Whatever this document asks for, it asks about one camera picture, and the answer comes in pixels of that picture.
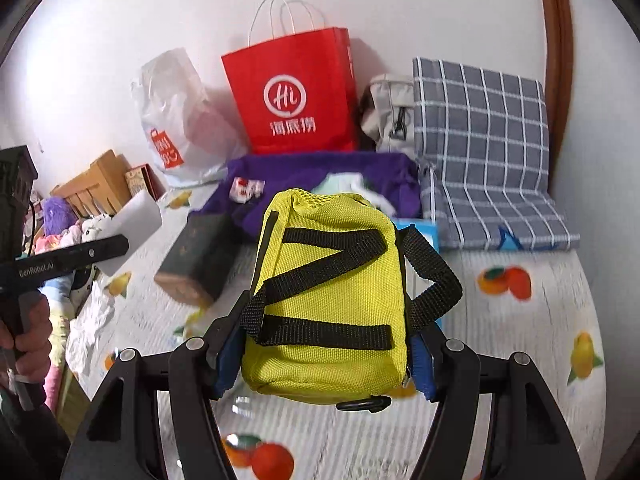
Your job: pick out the pile of plush toys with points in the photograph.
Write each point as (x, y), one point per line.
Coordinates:
(50, 242)

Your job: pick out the white black spotted plush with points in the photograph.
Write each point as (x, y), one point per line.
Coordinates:
(95, 225)

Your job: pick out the grey backpack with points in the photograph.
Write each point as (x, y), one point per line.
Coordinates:
(387, 110)

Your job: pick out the person's left hand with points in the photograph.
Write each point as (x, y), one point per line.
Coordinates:
(35, 340)

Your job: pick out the purple fabric storage box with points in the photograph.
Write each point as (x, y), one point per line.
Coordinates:
(300, 170)

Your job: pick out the blue tissue pack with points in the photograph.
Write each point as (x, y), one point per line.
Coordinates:
(422, 232)

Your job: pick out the wooden headboard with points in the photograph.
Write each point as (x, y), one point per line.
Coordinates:
(100, 175)

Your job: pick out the fruit print tablecloth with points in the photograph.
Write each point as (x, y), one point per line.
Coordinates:
(525, 320)

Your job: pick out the dark rectangular tin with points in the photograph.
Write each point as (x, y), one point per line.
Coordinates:
(195, 255)

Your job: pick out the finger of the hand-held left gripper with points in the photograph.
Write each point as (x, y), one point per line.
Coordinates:
(100, 251)

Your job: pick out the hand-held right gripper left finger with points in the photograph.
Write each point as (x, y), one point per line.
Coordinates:
(227, 362)

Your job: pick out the purple plush toy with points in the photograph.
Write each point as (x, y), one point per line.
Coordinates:
(57, 215)

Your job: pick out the person's left forearm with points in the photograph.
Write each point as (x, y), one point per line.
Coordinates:
(27, 435)

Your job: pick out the white gloves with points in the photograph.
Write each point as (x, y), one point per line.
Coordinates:
(382, 202)

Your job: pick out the grey checked cushion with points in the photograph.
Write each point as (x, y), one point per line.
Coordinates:
(480, 135)

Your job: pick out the red paper bag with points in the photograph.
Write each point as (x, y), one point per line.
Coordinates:
(295, 70)

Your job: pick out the brown patterned book box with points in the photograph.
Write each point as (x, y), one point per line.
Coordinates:
(145, 180)

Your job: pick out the white sachet with red print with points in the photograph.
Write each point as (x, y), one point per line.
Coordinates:
(245, 191)

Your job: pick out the white wipes packet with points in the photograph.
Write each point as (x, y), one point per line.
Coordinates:
(135, 220)

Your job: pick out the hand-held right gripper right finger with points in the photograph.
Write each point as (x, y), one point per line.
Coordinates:
(425, 366)

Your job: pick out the white plastic shopping bag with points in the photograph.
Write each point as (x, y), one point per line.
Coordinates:
(175, 110)

